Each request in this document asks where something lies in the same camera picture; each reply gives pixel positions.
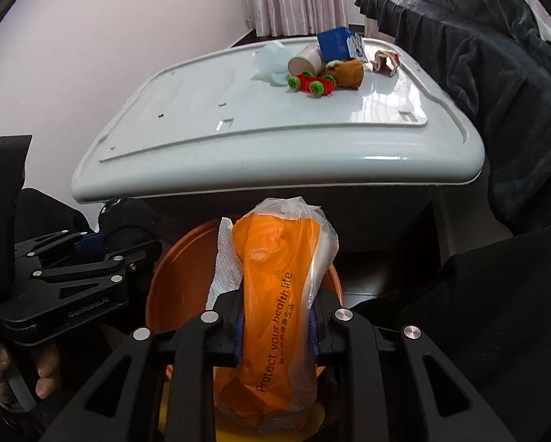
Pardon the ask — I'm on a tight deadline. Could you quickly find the orange white plastic bag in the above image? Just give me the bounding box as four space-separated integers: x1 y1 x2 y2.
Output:
206 197 338 432

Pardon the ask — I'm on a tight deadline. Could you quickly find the red white carton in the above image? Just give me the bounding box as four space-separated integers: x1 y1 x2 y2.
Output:
371 50 400 77

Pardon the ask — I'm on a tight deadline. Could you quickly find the translucent blue plastic cup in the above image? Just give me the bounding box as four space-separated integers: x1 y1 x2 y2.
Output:
253 41 292 87

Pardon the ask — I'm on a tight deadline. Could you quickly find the blue milk carton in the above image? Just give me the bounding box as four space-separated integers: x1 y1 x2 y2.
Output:
316 27 368 63

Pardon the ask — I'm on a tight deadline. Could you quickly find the orange plastic trash bucket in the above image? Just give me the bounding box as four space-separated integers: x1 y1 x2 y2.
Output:
144 217 345 380

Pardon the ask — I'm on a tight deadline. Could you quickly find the person's left hand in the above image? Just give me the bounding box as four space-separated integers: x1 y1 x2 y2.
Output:
0 345 60 412

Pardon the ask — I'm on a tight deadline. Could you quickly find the person's black trouser leg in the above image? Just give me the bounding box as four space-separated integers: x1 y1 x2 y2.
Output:
355 226 551 441

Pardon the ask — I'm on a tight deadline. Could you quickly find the white plastic storage box lid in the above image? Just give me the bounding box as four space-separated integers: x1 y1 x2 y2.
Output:
71 44 485 203

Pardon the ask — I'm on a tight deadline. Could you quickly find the red green toy car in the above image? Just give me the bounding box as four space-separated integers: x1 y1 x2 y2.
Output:
288 71 336 98

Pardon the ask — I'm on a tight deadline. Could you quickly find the brown plush toy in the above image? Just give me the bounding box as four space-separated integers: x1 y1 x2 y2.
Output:
324 59 364 90

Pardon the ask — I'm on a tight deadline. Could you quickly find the white cylindrical jar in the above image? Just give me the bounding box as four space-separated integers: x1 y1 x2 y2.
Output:
288 43 326 76

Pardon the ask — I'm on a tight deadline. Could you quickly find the dark blanket on bed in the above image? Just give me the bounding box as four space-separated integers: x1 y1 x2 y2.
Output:
355 0 551 235

